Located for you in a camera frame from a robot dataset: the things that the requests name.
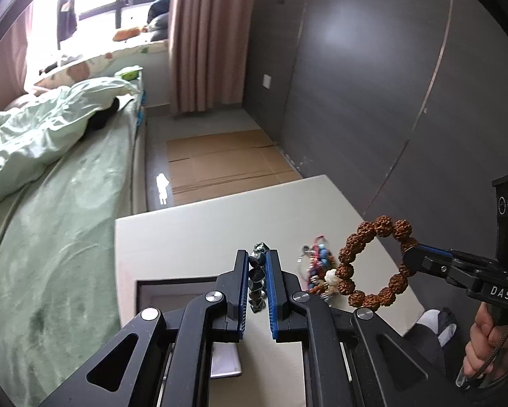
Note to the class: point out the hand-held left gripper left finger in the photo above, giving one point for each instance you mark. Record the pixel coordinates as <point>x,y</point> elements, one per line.
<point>243,292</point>

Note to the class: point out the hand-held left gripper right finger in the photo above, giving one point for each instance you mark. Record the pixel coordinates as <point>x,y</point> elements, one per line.
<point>271,292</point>

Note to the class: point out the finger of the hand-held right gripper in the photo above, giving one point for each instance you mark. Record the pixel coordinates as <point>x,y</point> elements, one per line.
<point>436,263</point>

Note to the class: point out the black jewelry tray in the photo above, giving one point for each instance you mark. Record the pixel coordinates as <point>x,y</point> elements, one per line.
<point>169,294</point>

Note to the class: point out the pile of colourful jewelry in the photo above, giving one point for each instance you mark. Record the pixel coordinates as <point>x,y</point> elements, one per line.
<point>319,258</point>

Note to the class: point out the person's right hand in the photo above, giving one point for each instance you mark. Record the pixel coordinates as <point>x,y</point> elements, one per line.
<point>478,347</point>

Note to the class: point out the white shoe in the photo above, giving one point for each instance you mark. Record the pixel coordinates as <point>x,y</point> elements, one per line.
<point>436,324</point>

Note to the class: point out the flattened cardboard sheet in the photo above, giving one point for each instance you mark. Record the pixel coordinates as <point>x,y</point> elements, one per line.
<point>224,165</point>

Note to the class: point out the grey wardrobe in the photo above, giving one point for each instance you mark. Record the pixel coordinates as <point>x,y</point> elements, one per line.
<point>364,93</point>

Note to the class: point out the bed with green sheet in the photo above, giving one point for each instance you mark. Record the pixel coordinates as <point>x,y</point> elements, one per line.
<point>63,241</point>

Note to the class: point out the black garment on bed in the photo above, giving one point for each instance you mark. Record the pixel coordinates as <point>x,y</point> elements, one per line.
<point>101,118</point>

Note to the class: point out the green toy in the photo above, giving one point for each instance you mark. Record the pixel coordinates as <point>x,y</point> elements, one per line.
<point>128,73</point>

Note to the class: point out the pink curtain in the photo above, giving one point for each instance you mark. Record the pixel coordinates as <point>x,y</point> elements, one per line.
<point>8,72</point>
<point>207,38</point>

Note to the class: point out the light green comforter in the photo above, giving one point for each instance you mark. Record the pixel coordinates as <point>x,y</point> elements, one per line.
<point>37,131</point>

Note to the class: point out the printed window seat cushion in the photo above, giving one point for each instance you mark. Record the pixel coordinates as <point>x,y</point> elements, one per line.
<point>118,55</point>

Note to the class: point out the printed pillow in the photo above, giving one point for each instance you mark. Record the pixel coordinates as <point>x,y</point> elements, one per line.
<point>73,72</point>

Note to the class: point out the dark cushions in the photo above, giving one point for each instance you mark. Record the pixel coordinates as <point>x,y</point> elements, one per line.
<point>160,21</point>

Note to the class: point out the orange plush toy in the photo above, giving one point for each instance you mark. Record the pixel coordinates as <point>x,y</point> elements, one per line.
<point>126,34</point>

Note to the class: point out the dark hanging garment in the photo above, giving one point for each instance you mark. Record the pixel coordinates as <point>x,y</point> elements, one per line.
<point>65,12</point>

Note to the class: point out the white wall socket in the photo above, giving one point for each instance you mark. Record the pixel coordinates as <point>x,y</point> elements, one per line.
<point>267,81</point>

